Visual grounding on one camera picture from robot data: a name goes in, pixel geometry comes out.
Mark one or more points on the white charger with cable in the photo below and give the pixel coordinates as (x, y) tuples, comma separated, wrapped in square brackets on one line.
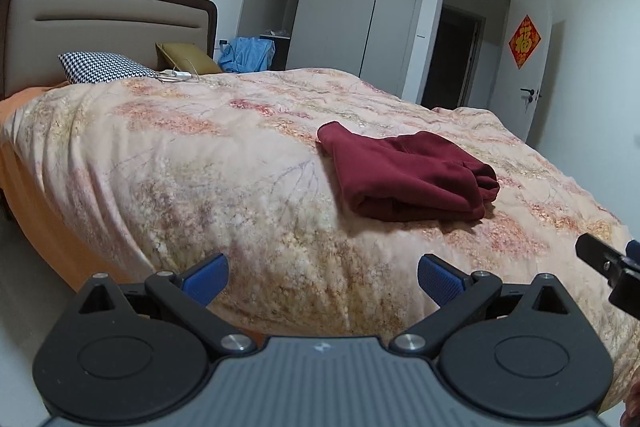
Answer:
[(176, 76)]

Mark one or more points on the red fu door decoration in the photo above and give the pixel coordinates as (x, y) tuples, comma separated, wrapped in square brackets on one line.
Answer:
[(524, 41)]

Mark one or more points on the padded bed headboard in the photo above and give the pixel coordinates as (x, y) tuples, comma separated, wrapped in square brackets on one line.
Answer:
[(35, 32)]

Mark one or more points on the blue clothes pile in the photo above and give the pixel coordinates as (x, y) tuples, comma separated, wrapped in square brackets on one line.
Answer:
[(247, 54)]

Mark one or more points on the olive green pillow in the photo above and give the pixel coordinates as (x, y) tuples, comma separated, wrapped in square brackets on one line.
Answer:
[(185, 57)]

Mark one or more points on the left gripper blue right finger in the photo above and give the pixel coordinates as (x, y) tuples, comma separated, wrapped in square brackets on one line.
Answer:
[(463, 299)]

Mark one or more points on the white room door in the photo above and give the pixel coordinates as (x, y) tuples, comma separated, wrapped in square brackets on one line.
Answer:
[(506, 100)]

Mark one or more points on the grey built-in wardrobe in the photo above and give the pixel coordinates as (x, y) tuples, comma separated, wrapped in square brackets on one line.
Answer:
[(371, 39)]

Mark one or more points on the black door handle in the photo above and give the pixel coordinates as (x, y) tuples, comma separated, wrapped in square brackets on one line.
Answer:
[(529, 96)]

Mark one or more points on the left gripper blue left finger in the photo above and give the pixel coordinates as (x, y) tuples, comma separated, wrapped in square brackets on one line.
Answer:
[(183, 299)]

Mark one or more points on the floral peach quilt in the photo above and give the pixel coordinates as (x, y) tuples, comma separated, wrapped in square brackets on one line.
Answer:
[(238, 169)]

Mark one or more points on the dark red long-sleeve shirt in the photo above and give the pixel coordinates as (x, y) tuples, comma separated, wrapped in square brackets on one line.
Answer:
[(410, 177)]

